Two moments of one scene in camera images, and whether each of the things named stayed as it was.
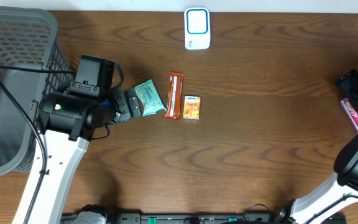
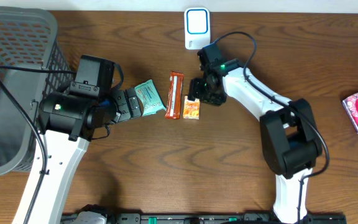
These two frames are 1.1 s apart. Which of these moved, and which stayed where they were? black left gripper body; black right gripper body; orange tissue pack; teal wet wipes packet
Moved: black right gripper body
Stayed: black left gripper body; teal wet wipes packet; orange tissue pack
